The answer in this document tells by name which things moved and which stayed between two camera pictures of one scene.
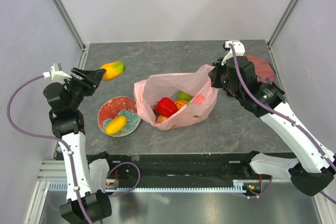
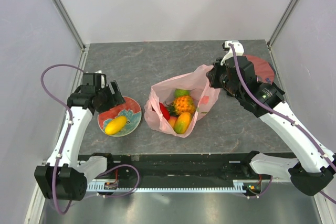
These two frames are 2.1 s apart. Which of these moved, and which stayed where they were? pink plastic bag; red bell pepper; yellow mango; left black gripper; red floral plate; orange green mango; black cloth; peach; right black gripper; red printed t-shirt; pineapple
Moved: orange green mango; peach; pineapple; pink plastic bag; left black gripper; red bell pepper
Stayed: yellow mango; right black gripper; red printed t-shirt; red floral plate; black cloth
